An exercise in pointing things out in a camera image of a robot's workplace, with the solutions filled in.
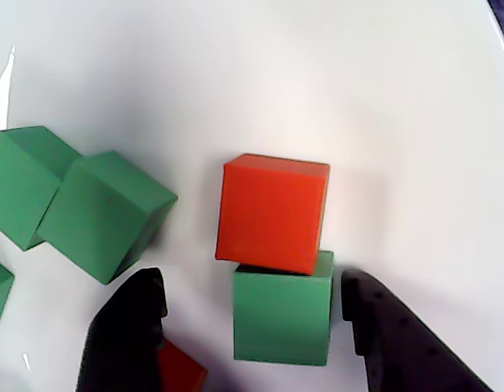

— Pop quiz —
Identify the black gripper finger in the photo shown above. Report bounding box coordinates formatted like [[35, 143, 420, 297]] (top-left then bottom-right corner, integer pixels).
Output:
[[76, 267, 169, 392], [341, 268, 494, 392]]

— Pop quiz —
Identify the red wooden cube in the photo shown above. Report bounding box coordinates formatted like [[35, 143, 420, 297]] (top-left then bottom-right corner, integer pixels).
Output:
[[214, 153, 331, 277], [157, 337, 209, 392]]

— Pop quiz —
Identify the white round plate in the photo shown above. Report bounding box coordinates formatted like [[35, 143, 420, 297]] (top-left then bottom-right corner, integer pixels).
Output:
[[0, 0, 504, 392]]

